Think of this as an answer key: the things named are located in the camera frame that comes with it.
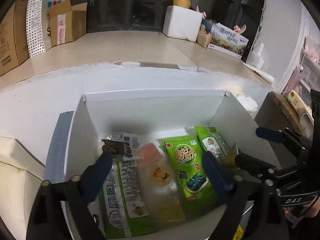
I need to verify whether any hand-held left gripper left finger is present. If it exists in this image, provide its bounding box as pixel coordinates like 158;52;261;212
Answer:
26;151;113;240

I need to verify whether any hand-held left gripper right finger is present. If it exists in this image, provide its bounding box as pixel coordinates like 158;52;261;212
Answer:
202;152;288;240

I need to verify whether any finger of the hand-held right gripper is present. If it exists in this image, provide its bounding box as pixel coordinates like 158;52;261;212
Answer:
255;127;313;151
235;154;278;178

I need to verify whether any yellow snack wrapper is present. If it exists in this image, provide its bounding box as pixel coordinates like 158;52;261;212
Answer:
220;142;241;173

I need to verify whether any green packet with cartoon label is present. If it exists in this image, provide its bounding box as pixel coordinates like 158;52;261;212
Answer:
194;126;230;166

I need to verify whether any green seaweed snack packet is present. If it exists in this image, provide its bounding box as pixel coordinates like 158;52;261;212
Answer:
158;135;221;213

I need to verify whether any green packet with barcode label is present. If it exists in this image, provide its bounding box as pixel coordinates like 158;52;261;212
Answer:
101;158;151;239

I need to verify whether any clear brown meat snack packet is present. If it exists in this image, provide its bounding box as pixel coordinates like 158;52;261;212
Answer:
101;132;142;161

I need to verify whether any yellow jelly cup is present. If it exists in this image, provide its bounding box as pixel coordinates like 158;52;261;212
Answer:
152;194;187;223

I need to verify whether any orange jelly cup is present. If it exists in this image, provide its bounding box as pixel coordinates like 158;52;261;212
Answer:
139;161;176;188

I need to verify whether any red jelly cup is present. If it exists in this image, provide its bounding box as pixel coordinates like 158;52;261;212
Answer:
136;143;163;163

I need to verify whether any white cardboard box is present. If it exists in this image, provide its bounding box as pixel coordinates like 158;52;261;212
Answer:
44;89;283;240

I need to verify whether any person's right hand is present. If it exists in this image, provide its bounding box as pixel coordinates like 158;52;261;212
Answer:
284;194;320;218

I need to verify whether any dark wooden side table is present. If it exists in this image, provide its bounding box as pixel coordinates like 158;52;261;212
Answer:
255;91;313;142

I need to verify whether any white rounded device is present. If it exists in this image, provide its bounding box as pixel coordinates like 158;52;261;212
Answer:
299;106;314;138

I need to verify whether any tissue box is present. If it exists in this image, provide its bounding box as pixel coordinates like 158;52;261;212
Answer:
232;91;258;113

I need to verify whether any yellow green small box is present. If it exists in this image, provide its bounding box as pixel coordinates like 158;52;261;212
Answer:
286;90;307;117

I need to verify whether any rolled white paper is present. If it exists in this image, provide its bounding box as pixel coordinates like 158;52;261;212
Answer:
242;62;275;84

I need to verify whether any plastic drawer unit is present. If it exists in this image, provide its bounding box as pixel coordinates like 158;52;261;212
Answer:
282;36;320;98

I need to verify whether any white plastic bottle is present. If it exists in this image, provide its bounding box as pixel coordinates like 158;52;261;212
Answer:
246;43;265;69

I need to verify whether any cream leather sofa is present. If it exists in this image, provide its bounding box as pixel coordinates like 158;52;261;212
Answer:
0;136;46;240

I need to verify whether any landscape printed box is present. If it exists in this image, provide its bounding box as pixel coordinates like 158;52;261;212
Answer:
207;23;250;60

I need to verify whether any small brown paper bag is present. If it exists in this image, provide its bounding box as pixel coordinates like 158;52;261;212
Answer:
196;25;213;49

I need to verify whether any white foam box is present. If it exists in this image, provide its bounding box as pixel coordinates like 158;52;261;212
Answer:
162;5;203;42

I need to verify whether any small open cardboard box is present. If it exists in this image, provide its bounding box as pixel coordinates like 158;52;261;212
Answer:
47;0;88;47

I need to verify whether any yellow round fruit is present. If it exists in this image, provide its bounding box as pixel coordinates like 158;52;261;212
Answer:
173;0;192;9

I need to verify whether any polka dot paper bag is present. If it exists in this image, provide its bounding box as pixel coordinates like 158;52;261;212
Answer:
26;0;71;58

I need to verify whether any large brown cardboard box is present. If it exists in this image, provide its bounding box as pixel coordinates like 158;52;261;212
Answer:
0;0;31;77

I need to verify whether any dark window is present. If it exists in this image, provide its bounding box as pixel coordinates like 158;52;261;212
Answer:
70;0;266;46

